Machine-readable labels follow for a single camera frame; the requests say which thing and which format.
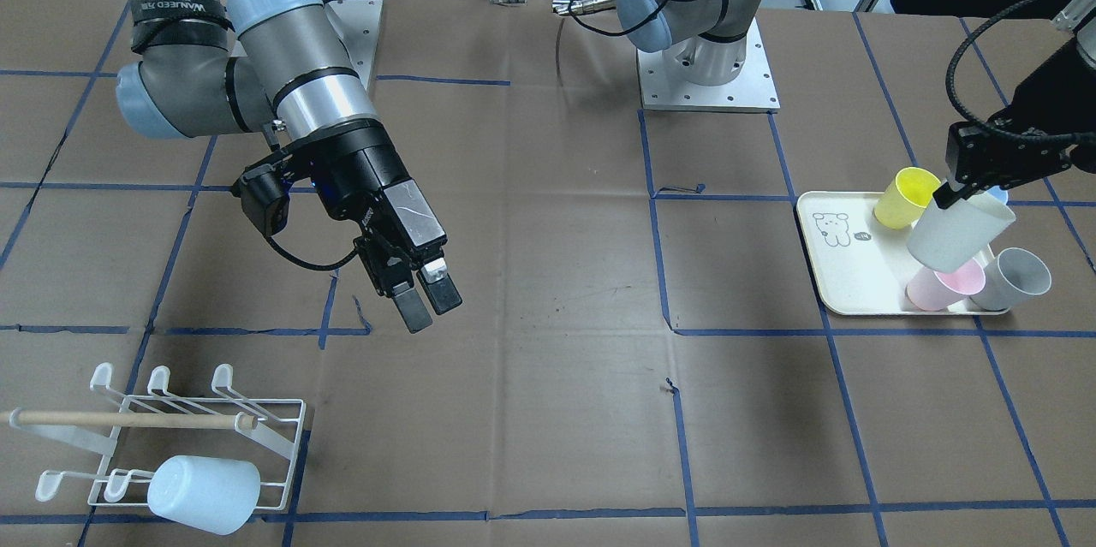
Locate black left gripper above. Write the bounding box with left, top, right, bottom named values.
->
left=934, top=39, right=1093, bottom=209

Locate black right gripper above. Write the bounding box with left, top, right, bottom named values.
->
left=284, top=119, right=463, bottom=334

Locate pale green white cup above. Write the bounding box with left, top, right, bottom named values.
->
left=907, top=193, right=1016, bottom=273

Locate light blue plastic cup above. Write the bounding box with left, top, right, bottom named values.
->
left=147, top=455, right=261, bottom=535

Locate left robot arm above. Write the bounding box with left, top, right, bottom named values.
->
left=616, top=0, right=1093, bottom=209

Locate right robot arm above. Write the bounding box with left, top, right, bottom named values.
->
left=115, top=0, right=463, bottom=332

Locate yellow plastic cup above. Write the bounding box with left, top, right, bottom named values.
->
left=874, top=166, right=941, bottom=229

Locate pink plastic cup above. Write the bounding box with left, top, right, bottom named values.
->
left=907, top=259, right=986, bottom=312

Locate grey plastic cup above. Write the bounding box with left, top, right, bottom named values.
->
left=970, top=247, right=1052, bottom=312

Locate cream rectangular tray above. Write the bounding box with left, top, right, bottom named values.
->
left=795, top=191, right=994, bottom=316

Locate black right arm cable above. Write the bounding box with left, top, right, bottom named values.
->
left=265, top=230, right=359, bottom=272

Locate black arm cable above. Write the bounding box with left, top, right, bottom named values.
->
left=265, top=230, right=359, bottom=272
left=945, top=0, right=1096, bottom=146

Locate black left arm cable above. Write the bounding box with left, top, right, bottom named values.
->
left=945, top=0, right=1096, bottom=146

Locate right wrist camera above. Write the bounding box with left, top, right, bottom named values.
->
left=230, top=164, right=292, bottom=238

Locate white wire cup rack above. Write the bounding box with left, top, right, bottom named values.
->
left=3, top=361, right=308, bottom=514

